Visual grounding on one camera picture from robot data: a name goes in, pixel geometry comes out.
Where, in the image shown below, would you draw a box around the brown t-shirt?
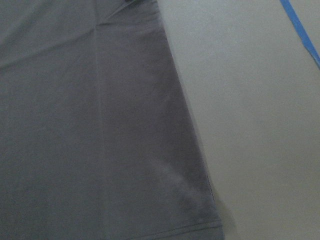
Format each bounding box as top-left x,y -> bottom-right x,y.
0,0 -> 224,240

